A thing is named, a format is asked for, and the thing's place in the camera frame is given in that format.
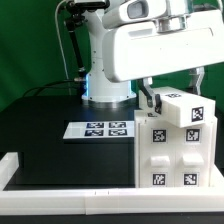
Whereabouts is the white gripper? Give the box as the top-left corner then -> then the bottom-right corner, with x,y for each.
102,14 -> 224,114

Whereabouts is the white cabinet top block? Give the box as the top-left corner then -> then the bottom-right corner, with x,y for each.
139,87 -> 215,128

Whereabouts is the white cabinet body box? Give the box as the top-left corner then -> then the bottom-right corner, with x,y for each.
134,110 -> 217,188

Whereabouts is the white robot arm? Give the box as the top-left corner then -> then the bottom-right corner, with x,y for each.
68,0 -> 224,113

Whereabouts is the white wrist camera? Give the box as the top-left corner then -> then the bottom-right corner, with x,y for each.
102,0 -> 167,29

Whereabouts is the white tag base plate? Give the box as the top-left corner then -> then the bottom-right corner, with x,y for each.
63,121 -> 134,140

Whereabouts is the black cable bundle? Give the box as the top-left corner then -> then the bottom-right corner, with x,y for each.
21,79 -> 88,98

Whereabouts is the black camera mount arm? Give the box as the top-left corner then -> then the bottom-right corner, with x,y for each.
64,0 -> 110,78

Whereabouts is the white U-shaped fence frame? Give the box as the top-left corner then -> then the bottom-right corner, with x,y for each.
0,153 -> 224,215

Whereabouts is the white cable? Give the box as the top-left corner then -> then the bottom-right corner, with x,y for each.
54,0 -> 73,96

